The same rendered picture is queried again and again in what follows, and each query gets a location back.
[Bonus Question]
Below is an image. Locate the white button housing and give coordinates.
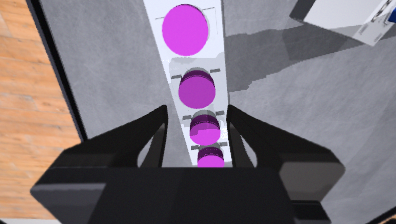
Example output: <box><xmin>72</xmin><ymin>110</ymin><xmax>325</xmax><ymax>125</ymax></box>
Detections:
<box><xmin>289</xmin><ymin>0</ymin><xmax>396</xmax><ymax>47</ymax></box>

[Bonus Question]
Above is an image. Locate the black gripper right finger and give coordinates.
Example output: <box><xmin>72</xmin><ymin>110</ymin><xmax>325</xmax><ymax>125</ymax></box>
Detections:
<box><xmin>226</xmin><ymin>105</ymin><xmax>345</xmax><ymax>204</ymax></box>

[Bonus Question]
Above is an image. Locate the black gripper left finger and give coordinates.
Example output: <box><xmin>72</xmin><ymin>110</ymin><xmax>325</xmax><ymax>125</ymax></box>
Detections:
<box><xmin>48</xmin><ymin>105</ymin><xmax>168</xmax><ymax>168</ymax></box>

